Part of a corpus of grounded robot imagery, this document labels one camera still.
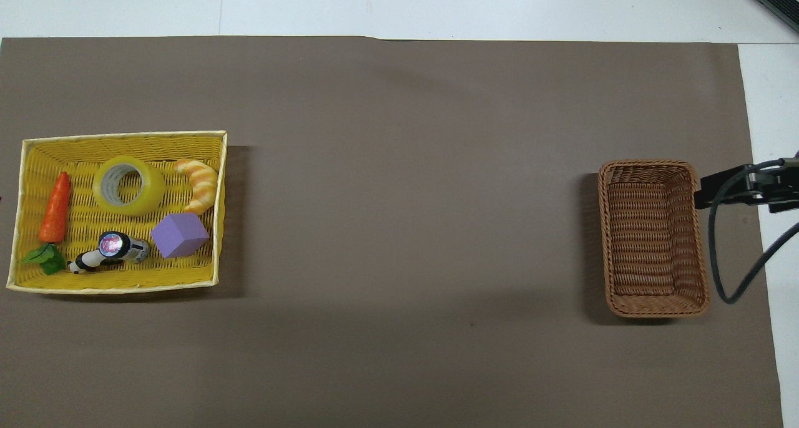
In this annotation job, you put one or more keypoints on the brown wicker basket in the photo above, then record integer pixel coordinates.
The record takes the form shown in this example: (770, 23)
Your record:
(643, 241)

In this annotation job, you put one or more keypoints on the yellow tape roll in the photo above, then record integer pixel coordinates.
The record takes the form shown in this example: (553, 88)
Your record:
(151, 193)

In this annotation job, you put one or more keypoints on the yellow woven basket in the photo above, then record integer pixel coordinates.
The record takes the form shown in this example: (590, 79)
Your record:
(81, 277)

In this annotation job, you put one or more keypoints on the toy croissant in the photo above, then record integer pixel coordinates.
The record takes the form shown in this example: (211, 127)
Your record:
(204, 181)

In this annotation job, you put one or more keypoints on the purple foam cube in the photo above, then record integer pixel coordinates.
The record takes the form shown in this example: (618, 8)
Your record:
(178, 236)

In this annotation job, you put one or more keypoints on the small silver flashlight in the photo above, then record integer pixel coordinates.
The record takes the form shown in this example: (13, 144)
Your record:
(132, 249)

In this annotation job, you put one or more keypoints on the black and white panda toy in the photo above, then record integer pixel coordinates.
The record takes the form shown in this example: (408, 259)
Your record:
(87, 262)

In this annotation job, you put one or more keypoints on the orange toy carrot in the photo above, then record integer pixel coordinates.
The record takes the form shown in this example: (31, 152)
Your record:
(56, 209)

